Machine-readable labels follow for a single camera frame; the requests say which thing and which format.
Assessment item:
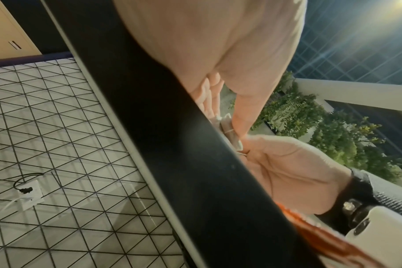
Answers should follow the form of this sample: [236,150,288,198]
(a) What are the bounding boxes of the small white paper packet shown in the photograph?
[217,113,250,158]

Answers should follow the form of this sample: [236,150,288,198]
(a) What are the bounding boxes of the white wall outlet plate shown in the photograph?
[15,180,45,211]

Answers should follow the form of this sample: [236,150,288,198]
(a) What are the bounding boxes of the person's left hand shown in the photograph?
[113,0,308,139]

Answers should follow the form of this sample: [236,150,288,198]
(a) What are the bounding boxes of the white cable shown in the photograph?
[0,196,31,229]

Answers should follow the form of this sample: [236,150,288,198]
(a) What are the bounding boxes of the black desk panel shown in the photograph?
[38,0,324,268]

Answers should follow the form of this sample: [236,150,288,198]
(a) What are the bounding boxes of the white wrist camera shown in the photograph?
[344,205,402,268]

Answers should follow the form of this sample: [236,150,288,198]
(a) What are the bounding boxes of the black cable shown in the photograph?
[13,173,45,195]

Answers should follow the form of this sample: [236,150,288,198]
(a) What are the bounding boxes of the person's right hand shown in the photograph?
[241,135,354,216]

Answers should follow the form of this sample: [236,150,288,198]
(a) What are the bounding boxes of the white planter box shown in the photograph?
[221,78,402,189]

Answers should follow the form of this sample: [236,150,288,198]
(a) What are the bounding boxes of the green artificial plants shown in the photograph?
[229,71,402,189]

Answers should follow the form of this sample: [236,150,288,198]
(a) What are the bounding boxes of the beige door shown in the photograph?
[0,0,42,61]

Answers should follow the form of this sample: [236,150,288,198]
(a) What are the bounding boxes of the orange striped strap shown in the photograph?
[275,202,365,268]

